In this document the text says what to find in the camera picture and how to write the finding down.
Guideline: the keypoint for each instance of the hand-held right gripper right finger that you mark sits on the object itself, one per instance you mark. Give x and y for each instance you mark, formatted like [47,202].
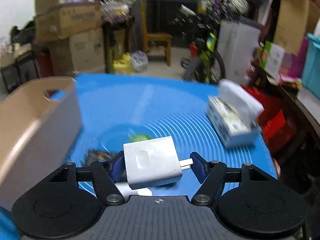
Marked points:
[198,167]

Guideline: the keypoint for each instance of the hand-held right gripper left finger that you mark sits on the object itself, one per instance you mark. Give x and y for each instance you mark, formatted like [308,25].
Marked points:
[117,167]

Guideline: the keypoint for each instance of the white charger plug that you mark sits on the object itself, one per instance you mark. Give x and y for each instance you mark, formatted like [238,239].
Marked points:
[152,162]

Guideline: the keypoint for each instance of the green round object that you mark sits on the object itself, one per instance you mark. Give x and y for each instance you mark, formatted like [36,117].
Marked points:
[139,137]

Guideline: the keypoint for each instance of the beige plastic bin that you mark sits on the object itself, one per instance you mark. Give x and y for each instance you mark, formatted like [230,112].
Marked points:
[32,130]

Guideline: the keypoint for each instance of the white printed tissue pack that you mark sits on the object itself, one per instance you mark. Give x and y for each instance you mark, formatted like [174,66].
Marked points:
[232,120]

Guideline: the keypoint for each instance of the red bag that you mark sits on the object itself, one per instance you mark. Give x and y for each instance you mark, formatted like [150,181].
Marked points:
[272,122]

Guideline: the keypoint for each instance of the yellow plastic bag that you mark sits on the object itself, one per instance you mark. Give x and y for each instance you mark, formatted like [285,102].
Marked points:
[122,63]

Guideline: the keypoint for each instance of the white plastic bag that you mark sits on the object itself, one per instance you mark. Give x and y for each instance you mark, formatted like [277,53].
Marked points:
[139,60]

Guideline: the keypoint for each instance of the green black bicycle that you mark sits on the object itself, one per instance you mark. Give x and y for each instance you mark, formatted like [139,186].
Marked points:
[205,50]

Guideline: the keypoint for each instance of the closed cardboard box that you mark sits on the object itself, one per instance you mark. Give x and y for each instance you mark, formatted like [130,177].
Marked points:
[85,50]

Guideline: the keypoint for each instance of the large white box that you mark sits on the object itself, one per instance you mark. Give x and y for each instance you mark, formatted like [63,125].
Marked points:
[237,50]

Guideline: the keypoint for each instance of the red container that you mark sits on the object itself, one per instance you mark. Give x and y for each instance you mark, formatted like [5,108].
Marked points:
[45,65]

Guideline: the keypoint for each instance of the dark wooden table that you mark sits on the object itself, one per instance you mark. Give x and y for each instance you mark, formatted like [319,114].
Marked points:
[107,40]

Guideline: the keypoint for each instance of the white green box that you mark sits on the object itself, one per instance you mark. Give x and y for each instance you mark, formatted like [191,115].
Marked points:
[273,58]

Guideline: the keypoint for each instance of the wooden chair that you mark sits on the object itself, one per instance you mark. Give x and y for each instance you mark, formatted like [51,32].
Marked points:
[156,38]

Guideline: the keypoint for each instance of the black metal rack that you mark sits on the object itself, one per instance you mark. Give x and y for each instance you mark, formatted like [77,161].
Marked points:
[22,67]

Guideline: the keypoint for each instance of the pink box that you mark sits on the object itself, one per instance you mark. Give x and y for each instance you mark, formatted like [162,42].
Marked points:
[295,62]

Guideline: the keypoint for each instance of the teal box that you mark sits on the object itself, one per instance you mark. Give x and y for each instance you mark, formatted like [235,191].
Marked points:
[311,62]

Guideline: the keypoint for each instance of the open cardboard box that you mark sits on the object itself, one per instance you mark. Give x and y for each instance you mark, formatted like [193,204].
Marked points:
[67,17]

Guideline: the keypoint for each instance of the group of clear bottles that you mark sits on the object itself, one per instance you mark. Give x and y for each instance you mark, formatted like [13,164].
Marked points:
[115,7]

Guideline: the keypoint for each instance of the floral cloth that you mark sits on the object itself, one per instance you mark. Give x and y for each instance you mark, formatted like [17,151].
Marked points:
[225,2]

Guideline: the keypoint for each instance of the tall cardboard box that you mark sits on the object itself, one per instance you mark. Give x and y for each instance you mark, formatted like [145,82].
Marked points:
[291,22]

